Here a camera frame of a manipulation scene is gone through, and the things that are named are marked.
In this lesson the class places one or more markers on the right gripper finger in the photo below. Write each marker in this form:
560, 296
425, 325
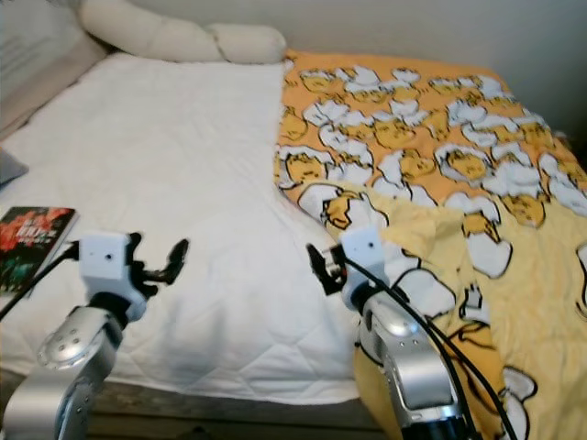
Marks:
319, 264

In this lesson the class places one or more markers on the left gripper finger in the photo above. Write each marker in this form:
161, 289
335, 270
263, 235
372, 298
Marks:
180, 259
138, 255

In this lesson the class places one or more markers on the dark red cover book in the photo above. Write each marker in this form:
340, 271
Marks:
32, 247

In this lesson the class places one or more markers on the grey pillow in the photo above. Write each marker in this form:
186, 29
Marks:
11, 170

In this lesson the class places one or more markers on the yellow egg cartoon blanket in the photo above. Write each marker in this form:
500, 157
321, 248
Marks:
422, 128

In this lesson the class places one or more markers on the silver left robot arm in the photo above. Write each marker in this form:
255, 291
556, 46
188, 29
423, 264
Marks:
69, 367

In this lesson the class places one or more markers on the white quilted mattress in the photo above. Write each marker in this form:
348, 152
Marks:
174, 174

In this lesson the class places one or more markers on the grey bed base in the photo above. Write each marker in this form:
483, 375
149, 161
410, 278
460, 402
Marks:
238, 408

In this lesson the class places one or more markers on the cream knotted bolster pillow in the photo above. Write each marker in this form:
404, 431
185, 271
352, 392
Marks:
174, 37

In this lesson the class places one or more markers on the printed ornament headboard cushion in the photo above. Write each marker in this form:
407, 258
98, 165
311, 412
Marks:
37, 46

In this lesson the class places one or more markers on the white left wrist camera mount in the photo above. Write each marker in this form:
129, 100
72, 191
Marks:
105, 261

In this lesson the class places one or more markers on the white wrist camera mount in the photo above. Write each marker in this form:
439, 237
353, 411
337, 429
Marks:
365, 258
105, 261

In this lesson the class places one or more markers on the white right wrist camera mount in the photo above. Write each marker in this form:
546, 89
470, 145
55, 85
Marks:
365, 258

